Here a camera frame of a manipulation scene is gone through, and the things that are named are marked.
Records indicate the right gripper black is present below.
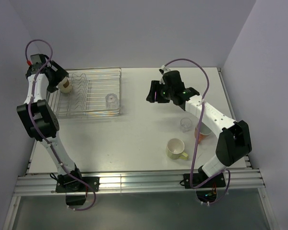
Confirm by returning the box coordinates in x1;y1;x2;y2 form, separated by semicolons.
146;80;174;104

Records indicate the large clear glass cup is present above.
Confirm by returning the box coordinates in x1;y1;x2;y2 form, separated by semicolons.
105;93;119;109

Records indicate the pale yellow ceramic mug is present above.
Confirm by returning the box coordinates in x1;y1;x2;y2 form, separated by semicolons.
166;138;189;160

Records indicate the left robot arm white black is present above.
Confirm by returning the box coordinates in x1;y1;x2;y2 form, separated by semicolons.
17;54;84;192

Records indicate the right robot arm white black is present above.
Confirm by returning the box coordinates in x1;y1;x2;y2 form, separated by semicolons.
146;67;252;187

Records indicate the small clear glass cup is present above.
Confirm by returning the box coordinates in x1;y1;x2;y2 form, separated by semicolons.
180;118;193;133

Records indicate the orange ceramic mug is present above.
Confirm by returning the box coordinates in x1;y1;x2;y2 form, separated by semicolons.
198;123;212;144

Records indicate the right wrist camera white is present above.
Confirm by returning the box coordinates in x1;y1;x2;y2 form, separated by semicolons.
159;65;171;76

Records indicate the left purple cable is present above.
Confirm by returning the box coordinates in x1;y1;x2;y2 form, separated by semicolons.
25;39;96;211

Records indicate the purple cable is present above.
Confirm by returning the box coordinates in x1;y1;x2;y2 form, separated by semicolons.
163;58;232;204
25;39;96;211

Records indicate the wire dish rack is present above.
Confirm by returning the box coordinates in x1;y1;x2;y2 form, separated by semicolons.
48;67;122;119

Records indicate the aluminium rail frame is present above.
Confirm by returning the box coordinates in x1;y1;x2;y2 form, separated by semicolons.
13;168;265;196

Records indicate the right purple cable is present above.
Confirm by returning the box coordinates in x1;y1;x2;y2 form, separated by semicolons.
163;58;232;204

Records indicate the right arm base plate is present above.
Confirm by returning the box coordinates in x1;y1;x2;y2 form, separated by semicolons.
180;173;226;189

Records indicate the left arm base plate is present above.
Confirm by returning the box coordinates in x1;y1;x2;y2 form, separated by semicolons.
55;176;100;193

